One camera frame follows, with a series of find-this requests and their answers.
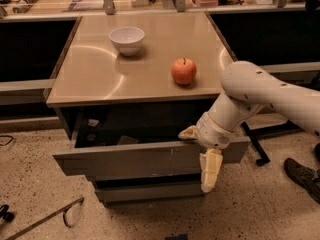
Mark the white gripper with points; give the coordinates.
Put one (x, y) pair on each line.
(213, 133)

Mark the grey top drawer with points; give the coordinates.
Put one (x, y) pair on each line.
(116, 150)

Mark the grey drawer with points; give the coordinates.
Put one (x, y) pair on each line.
(150, 192)
(116, 150)

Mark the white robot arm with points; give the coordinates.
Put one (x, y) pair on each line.
(247, 88)

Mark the grey bottom drawer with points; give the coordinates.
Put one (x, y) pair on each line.
(150, 192)

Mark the grey drawer cabinet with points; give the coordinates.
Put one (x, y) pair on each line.
(97, 80)

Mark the red apple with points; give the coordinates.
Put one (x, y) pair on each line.
(183, 71)

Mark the black metal stand leg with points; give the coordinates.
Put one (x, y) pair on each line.
(267, 132)

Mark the dark shoe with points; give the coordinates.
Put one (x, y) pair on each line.
(303, 176)

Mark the white bowl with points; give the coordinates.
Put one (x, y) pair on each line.
(127, 40)

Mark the metal bar on floor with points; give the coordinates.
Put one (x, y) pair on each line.
(63, 211)

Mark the black object on floor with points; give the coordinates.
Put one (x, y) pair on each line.
(5, 214)

